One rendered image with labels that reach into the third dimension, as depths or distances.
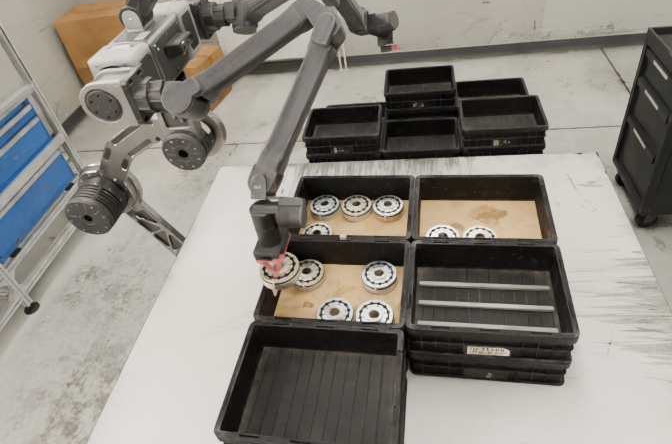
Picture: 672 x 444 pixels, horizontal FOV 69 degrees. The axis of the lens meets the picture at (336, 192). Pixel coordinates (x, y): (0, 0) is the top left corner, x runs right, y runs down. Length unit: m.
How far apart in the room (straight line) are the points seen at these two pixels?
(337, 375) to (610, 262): 0.94
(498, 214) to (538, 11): 2.96
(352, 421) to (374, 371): 0.14
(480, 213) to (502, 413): 0.61
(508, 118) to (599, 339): 1.48
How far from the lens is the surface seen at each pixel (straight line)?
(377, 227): 1.63
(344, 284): 1.49
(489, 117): 2.77
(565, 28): 4.56
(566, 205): 1.94
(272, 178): 1.11
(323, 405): 1.30
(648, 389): 1.54
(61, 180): 3.37
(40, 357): 2.96
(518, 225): 1.65
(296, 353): 1.38
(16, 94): 3.17
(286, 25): 1.18
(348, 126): 2.77
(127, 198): 2.05
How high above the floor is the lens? 1.97
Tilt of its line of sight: 40 degrees down
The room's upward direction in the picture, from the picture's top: 11 degrees counter-clockwise
